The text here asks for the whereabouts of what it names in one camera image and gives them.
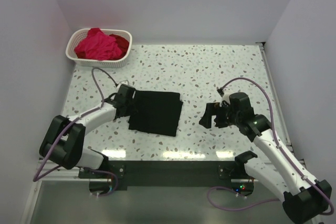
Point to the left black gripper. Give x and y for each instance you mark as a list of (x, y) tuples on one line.
[(128, 101)]

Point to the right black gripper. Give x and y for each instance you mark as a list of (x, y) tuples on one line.
[(218, 115)]

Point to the black t shirt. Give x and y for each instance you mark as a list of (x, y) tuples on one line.
[(156, 112)]

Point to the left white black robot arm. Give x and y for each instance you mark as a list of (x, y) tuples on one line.
[(63, 142)]

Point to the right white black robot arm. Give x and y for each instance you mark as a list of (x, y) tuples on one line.
[(302, 195)]

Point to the dark red crumpled t shirt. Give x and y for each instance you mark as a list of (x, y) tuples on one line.
[(122, 43)]

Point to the white plastic laundry basket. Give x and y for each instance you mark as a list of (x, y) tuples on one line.
[(81, 34)]

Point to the pink crumpled t shirt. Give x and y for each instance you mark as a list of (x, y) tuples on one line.
[(98, 46)]

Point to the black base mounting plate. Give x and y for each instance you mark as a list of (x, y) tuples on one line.
[(181, 174)]

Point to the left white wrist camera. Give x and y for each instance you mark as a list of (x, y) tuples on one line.
[(126, 82)]

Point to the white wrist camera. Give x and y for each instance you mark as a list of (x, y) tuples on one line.
[(225, 101), (126, 82)]

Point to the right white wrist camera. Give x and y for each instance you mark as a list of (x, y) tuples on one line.
[(225, 101)]

